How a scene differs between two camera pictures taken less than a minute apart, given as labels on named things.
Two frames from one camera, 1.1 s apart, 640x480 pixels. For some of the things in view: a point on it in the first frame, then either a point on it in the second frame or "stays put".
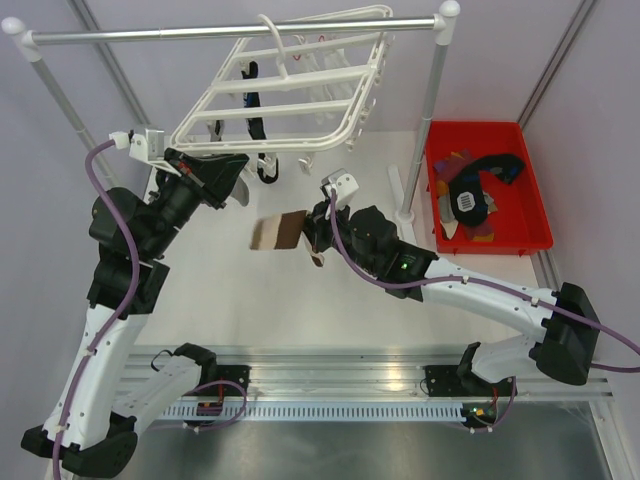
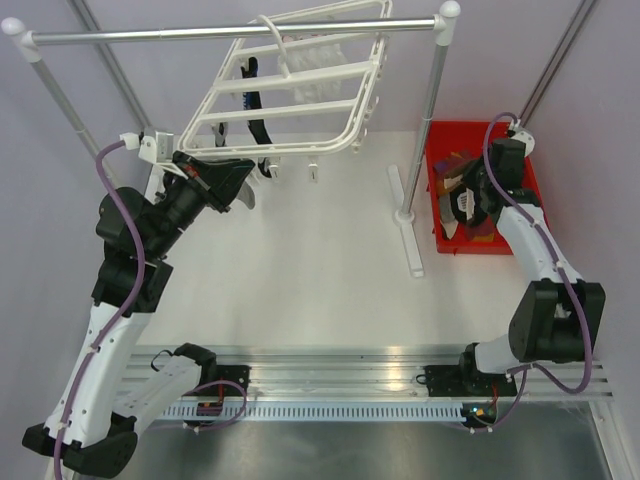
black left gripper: x=217 y=173 stays put
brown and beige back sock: x=279 y=231 -> x=453 y=180
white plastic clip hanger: x=305 y=87 stays put
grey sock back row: x=240 y=192 -> x=245 y=192
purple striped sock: x=480 y=233 stays put
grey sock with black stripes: x=447 y=214 stays put
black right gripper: x=316 y=226 -> x=469 y=173
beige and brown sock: x=449 y=227 stays put
